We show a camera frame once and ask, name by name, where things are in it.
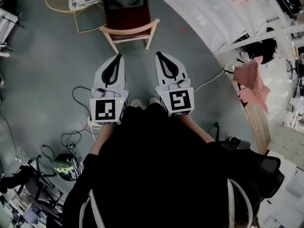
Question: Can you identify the white cable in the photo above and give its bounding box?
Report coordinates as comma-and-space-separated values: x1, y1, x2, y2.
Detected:
193, 67, 227, 93

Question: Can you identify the black bag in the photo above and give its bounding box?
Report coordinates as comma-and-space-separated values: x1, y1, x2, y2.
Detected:
241, 38, 277, 65

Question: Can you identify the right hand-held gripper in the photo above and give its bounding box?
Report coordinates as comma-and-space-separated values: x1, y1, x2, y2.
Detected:
154, 52, 195, 118

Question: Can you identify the pink cloth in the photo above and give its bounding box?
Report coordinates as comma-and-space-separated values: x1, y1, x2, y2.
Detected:
233, 55, 271, 114

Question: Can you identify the black cable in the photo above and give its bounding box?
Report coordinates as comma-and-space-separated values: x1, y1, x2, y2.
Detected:
60, 130, 83, 150
72, 86, 94, 119

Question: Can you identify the wooden chair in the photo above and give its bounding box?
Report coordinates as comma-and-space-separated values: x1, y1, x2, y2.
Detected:
99, 0, 160, 54

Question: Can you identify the white perforated metal rail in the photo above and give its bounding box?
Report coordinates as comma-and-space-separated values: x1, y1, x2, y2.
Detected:
212, 24, 304, 56

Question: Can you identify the wooden slatted panel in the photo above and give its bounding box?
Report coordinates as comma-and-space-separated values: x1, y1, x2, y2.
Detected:
243, 101, 272, 155

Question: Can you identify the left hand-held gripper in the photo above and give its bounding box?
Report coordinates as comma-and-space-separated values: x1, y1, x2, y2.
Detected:
89, 54, 129, 126

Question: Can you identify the person's black top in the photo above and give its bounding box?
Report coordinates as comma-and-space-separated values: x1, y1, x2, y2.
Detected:
62, 103, 262, 228

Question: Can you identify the dark green helmet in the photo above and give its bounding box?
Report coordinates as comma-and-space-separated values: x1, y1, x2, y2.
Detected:
53, 153, 83, 181

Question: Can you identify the person's right forearm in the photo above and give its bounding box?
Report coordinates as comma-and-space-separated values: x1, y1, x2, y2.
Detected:
181, 115, 216, 143

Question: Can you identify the person's left forearm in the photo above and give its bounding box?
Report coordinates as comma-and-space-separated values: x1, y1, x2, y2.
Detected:
91, 123, 115, 155

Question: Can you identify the white shoulder strap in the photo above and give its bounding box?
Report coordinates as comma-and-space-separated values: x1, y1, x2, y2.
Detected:
227, 178, 254, 228
79, 189, 105, 228

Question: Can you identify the white power strip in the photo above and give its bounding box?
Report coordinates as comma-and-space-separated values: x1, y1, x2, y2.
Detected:
86, 114, 103, 128

